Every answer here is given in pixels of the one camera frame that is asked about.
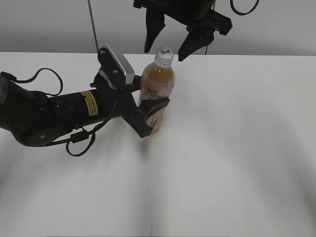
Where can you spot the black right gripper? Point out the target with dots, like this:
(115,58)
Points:
(198,15)

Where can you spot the white bottle cap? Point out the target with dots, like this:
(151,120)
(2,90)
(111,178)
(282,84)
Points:
(164,56)

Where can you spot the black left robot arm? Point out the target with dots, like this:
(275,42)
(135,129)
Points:
(37,120)

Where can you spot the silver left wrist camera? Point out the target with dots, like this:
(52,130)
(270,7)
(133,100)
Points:
(115,68)

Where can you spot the pink peach tea bottle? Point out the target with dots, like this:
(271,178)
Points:
(157,81)

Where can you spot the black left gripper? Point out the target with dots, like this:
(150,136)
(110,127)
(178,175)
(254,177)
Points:
(120,103)

